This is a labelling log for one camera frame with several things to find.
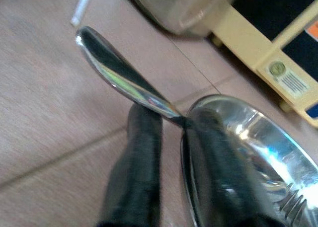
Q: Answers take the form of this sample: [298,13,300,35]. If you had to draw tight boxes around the green white training chopsticks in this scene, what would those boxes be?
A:
[70,0,96,27]

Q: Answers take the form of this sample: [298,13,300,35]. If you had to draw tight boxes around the round stainless steel dish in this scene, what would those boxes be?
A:
[180,94,318,227]

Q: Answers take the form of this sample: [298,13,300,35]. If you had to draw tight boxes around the cream water ionizer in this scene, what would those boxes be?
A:
[211,0,318,128]

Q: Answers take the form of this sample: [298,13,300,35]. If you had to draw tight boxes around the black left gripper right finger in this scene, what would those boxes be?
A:
[182,107,284,227]

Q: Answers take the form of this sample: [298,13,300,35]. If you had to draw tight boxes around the glass jar of brown powder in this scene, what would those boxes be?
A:
[123,0,245,38]

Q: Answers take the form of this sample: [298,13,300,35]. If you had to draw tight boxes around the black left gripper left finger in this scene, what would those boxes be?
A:
[98,104,164,227]

